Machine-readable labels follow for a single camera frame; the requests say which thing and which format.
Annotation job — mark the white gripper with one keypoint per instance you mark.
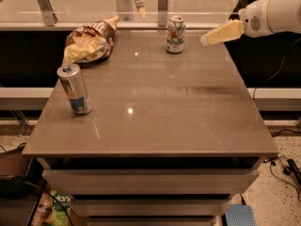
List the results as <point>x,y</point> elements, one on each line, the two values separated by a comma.
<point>252,20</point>

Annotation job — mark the white green 7up can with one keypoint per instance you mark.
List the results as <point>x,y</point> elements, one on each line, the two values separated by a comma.
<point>175,34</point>

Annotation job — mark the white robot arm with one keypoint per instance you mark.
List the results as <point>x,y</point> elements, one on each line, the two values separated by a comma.
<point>284,16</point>

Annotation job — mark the silver blue redbull can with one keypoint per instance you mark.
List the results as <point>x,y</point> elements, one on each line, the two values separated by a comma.
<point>74,86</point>

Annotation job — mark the grey drawer cabinet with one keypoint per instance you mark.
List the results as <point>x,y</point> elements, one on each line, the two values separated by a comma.
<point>170,139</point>

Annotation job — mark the brown yellow chip bag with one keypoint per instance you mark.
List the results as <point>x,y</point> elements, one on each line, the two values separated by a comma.
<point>90,42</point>

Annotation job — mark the blue textured mat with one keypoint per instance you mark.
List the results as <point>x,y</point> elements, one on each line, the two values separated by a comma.
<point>240,215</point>

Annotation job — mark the green snack bag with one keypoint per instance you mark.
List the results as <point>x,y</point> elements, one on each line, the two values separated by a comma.
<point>60,209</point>

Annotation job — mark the brown bag on floor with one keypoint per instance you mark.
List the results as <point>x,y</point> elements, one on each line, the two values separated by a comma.
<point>13,163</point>

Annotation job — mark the metal railing post middle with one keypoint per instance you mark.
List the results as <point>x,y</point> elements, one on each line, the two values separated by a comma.
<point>162,12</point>

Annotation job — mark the metal railing post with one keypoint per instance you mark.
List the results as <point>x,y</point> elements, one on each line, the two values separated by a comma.
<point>162,12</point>
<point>47,12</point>

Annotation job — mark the metal railing post left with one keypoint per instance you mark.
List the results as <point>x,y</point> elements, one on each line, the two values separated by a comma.
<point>47,12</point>

